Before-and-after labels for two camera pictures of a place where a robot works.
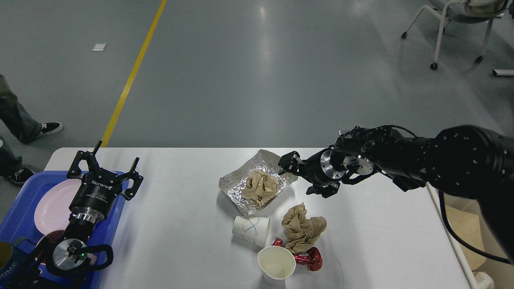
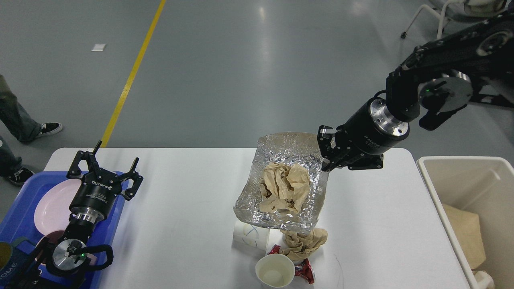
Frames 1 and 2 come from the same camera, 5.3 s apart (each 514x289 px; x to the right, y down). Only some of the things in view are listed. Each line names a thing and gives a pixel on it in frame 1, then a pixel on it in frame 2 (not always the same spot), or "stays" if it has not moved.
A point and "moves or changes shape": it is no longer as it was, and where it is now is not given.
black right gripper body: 319,169 to 371,129
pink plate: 52,213 stays
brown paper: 260,186 to 284,186
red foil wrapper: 313,257 to 304,268
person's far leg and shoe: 15,118 stays
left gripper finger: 74,172 stays
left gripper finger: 134,175 stays
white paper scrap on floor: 99,47 stays
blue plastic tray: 19,220 stays
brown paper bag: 468,225 stays
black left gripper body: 99,190 stays
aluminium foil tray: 233,182 moves or changes shape
